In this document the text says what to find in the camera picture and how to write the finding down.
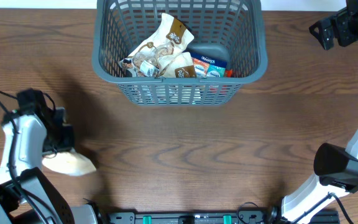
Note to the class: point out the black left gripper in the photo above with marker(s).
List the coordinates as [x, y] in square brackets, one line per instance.
[68, 138]

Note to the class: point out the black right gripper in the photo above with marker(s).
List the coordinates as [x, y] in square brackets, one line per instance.
[341, 20]

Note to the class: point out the beige pouch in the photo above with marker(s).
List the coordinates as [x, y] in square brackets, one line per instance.
[69, 163]

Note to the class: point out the San Remo spaghetti packet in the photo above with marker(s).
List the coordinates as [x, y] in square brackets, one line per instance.
[228, 73]

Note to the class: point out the Pantree mushroom pouch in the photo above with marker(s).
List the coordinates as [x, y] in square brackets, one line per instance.
[159, 50]
[177, 66]

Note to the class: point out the Kleenex pocket tissue multipack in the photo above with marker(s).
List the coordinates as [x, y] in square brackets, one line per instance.
[208, 67]

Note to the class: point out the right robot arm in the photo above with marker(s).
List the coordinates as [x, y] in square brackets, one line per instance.
[335, 168]

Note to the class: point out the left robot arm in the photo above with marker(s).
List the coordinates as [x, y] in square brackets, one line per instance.
[37, 136]

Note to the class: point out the grey plastic basket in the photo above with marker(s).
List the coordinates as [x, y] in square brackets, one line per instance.
[228, 30]

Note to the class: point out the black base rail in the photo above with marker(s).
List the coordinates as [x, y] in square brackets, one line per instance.
[249, 216]

